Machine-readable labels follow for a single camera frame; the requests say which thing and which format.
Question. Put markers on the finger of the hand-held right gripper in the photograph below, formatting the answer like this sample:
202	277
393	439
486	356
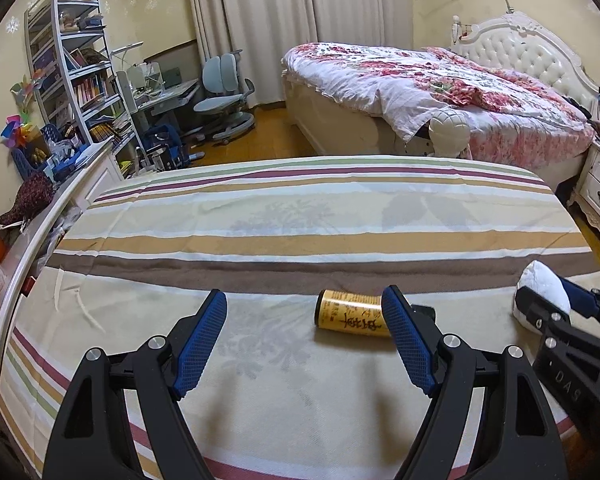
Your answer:
580	297
540	312

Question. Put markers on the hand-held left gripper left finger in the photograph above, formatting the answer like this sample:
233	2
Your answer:
202	345

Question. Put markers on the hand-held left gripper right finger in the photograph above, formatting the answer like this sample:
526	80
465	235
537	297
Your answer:
410	340

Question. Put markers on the white paper ball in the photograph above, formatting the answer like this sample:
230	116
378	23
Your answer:
542	280

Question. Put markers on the yellow bottle with black cap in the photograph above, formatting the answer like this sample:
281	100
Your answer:
345	317

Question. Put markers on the striped tablecloth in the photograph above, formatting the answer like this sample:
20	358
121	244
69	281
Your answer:
280	240

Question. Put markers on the dark red fuzzy cloth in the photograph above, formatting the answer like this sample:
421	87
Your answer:
27	197

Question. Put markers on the light blue desk chair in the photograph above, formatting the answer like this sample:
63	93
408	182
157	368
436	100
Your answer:
225	105

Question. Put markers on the grey study desk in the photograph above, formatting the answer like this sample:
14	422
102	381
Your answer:
170	97

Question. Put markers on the blue plastic basket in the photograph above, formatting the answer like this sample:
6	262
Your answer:
30	160

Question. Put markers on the white upholstered bed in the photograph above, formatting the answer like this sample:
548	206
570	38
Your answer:
525	50

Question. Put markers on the pink floral duvet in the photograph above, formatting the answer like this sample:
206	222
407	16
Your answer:
360	75

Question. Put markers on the white desk lamp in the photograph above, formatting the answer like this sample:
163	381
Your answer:
125	80

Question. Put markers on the colourful paper pinwheel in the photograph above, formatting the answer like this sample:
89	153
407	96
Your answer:
20	131
22	91

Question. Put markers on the white bookshelf with books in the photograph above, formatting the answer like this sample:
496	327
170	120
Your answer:
85	85

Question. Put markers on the beige striped curtain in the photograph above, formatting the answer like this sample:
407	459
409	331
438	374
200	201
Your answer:
260	25
360	0

